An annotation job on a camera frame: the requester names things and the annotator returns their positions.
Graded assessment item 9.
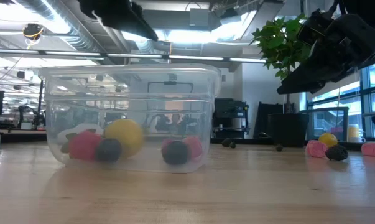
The pink toy raspberry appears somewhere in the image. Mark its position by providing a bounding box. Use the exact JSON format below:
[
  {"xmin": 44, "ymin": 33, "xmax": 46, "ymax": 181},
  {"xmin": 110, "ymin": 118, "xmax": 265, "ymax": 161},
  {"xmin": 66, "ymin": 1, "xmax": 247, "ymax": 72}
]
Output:
[
  {"xmin": 182, "ymin": 135, "xmax": 203, "ymax": 159},
  {"xmin": 305, "ymin": 139, "xmax": 328, "ymax": 158}
]

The green leafy indoor tree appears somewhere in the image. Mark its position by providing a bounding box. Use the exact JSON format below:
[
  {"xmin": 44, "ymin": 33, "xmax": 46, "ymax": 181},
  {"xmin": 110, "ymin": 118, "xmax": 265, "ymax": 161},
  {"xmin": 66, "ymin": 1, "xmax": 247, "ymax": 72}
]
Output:
[{"xmin": 251, "ymin": 12, "xmax": 314, "ymax": 114}]

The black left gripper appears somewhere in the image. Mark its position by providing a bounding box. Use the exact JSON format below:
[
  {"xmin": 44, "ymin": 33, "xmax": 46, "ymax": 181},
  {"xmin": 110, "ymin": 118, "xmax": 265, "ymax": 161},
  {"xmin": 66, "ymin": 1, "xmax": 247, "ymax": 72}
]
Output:
[{"xmin": 78, "ymin": 0, "xmax": 159, "ymax": 41}]

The dark toy blueberry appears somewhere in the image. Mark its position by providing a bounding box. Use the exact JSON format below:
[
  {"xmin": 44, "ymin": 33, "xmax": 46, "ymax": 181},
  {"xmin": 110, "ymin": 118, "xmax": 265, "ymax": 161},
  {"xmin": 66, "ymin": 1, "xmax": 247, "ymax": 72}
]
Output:
[{"xmin": 161, "ymin": 140, "xmax": 191, "ymax": 166}]

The white toy produce piece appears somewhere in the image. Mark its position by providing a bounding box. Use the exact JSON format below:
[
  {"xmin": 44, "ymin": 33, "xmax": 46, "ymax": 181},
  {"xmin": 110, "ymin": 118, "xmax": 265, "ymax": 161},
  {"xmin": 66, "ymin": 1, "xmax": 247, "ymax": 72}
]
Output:
[{"xmin": 56, "ymin": 123, "xmax": 106, "ymax": 144}]

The black ceiling cable reel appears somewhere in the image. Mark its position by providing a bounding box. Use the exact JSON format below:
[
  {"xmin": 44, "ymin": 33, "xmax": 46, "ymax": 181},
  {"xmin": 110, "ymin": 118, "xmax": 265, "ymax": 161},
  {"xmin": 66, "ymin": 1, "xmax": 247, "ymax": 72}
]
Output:
[{"xmin": 22, "ymin": 23, "xmax": 45, "ymax": 40}]

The dark toy cherry green stem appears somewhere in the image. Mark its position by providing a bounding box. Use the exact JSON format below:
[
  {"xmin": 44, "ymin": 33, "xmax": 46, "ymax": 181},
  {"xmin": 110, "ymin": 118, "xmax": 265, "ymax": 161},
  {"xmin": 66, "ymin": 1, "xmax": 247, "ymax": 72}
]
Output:
[{"xmin": 95, "ymin": 138, "xmax": 123, "ymax": 164}]

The yellow cylindrical cup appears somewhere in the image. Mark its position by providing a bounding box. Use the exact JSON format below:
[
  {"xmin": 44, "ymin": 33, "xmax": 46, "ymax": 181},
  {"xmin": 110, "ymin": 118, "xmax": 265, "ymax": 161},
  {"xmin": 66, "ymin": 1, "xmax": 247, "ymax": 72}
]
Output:
[{"xmin": 348, "ymin": 124, "xmax": 361, "ymax": 139}]

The grey ceiling box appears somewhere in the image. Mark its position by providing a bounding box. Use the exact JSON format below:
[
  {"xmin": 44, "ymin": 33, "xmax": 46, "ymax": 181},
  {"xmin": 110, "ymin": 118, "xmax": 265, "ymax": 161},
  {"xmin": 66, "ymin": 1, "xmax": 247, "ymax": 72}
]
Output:
[{"xmin": 189, "ymin": 8, "xmax": 211, "ymax": 28}]

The large red toy strawberry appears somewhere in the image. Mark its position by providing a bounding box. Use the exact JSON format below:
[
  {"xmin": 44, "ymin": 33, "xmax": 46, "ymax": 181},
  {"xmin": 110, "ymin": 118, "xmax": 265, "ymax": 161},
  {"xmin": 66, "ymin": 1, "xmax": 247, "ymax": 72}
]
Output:
[{"xmin": 60, "ymin": 130, "xmax": 103, "ymax": 162}]

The black plant pot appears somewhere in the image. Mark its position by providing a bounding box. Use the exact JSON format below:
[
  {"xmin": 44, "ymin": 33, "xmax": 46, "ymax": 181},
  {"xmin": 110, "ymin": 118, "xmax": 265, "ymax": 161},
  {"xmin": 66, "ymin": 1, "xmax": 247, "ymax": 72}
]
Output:
[{"xmin": 267, "ymin": 112, "xmax": 309, "ymax": 148}]

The smooth pink toy fruit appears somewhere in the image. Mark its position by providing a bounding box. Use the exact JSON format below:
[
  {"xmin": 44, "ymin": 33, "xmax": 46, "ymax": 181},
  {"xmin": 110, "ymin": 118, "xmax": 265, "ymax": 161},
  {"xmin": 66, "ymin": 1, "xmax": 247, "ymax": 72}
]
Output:
[{"xmin": 361, "ymin": 142, "xmax": 375, "ymax": 157}]

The yellow toy lemon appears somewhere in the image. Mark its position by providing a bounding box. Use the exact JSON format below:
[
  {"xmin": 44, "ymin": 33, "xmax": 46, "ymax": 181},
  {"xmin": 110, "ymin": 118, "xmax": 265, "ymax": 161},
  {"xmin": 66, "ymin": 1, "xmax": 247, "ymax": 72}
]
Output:
[
  {"xmin": 318, "ymin": 133, "xmax": 338, "ymax": 149},
  {"xmin": 104, "ymin": 119, "xmax": 144, "ymax": 159}
]

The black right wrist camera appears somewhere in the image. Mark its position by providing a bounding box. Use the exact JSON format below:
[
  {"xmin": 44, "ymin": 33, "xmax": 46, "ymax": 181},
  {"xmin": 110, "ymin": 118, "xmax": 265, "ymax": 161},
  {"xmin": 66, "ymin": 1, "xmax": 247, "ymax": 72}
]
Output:
[{"xmin": 297, "ymin": 9, "xmax": 328, "ymax": 44}]

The black equipment cart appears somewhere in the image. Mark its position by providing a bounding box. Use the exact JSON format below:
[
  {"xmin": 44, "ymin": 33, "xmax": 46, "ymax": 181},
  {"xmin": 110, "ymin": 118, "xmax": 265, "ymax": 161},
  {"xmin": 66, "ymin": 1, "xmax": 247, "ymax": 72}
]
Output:
[{"xmin": 213, "ymin": 98, "xmax": 250, "ymax": 139}]

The corrugated silver ceiling duct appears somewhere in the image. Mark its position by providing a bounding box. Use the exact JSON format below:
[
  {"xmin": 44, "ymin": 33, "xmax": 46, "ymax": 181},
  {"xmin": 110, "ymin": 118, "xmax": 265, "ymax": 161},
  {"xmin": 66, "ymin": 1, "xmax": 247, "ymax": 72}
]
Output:
[{"xmin": 16, "ymin": 0, "xmax": 101, "ymax": 53}]

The clear plastic tupperware container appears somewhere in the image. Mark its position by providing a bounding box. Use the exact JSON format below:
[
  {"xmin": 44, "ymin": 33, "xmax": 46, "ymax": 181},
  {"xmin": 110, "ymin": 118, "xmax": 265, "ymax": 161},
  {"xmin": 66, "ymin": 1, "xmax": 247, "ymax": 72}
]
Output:
[{"xmin": 38, "ymin": 63, "xmax": 222, "ymax": 174}]

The black rectangular board frame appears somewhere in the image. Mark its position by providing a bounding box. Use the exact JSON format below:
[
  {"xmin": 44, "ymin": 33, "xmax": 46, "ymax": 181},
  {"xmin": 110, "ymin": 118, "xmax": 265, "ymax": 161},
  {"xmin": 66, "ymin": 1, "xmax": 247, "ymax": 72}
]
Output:
[{"xmin": 147, "ymin": 80, "xmax": 193, "ymax": 113}]

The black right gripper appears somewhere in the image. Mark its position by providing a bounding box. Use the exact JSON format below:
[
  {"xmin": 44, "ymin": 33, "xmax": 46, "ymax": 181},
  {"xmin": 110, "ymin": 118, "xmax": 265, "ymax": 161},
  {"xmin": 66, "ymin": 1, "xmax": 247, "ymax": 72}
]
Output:
[{"xmin": 276, "ymin": 14, "xmax": 375, "ymax": 95}]

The background robot workstation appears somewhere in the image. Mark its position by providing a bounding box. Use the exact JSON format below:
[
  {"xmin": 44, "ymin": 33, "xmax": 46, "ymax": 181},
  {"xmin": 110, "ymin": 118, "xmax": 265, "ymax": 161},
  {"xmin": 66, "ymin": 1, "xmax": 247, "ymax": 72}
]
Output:
[{"xmin": 17, "ymin": 79, "xmax": 47, "ymax": 130}]

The black leaning panel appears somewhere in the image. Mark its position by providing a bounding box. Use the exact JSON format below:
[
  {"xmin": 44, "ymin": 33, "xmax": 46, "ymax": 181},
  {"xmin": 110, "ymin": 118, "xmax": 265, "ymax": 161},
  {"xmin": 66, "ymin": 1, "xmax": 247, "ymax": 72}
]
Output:
[{"xmin": 255, "ymin": 101, "xmax": 284, "ymax": 139}]

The long ceiling light rail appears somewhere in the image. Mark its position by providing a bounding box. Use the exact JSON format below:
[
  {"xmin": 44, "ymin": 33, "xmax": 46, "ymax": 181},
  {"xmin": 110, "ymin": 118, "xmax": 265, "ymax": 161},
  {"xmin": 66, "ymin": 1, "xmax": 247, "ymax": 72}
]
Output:
[{"xmin": 0, "ymin": 48, "xmax": 267, "ymax": 63}]

